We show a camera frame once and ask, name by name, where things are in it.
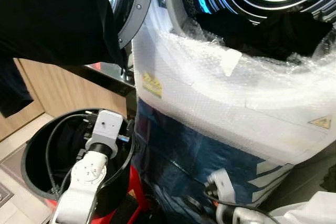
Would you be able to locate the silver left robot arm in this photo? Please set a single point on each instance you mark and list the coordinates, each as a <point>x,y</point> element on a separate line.
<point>79,187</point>

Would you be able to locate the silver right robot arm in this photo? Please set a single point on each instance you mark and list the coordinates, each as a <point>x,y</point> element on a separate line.
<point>247,216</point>

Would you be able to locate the bubble-wrapped white washing machine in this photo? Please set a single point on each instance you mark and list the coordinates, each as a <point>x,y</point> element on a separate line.
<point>236,98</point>

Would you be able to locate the black clothes pile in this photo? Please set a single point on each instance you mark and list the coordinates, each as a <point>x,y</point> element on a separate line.
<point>262,38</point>

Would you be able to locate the blue plastic protective film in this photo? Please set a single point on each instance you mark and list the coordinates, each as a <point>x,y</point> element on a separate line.
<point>178,150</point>

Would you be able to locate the red plastic stool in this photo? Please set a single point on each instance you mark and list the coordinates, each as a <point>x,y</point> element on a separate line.
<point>137,190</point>

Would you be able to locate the light wooden cabinet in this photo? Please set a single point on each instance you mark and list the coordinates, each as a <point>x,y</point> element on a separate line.
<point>58,93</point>

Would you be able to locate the black round laundry bucket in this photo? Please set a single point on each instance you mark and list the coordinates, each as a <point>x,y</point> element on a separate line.
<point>37,156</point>

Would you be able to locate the white cloth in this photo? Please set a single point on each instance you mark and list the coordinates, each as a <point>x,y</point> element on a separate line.
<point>310,211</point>

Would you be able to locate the yellow triangle warning sticker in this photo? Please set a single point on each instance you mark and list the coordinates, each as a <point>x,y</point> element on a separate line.
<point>321,123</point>

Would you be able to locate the grey round washer door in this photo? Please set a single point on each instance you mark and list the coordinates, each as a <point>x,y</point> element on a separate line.
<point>137,9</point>

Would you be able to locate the white tape strip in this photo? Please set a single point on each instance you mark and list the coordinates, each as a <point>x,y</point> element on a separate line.
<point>230,61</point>

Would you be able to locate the black hanging garment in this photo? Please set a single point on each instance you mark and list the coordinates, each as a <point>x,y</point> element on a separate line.
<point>52,14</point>

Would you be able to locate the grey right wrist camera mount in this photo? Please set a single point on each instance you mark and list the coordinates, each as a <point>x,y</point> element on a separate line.
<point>223,182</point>

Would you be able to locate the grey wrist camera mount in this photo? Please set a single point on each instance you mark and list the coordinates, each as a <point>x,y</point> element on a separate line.
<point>106,129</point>
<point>223,182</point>

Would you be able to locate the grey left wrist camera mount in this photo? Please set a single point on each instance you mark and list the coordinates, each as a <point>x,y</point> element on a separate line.
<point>106,129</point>

